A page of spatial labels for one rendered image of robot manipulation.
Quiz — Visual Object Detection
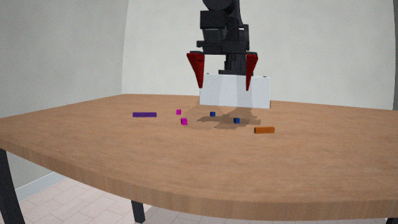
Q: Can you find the purple rod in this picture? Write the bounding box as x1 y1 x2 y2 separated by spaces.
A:
132 112 157 117

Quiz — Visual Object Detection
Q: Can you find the orange rod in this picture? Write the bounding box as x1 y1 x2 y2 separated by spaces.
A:
254 127 275 134

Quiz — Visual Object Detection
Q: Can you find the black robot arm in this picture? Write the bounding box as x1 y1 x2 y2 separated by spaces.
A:
200 0 249 76

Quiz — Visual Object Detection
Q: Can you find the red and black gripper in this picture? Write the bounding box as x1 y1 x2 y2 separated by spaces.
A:
187 40 258 91

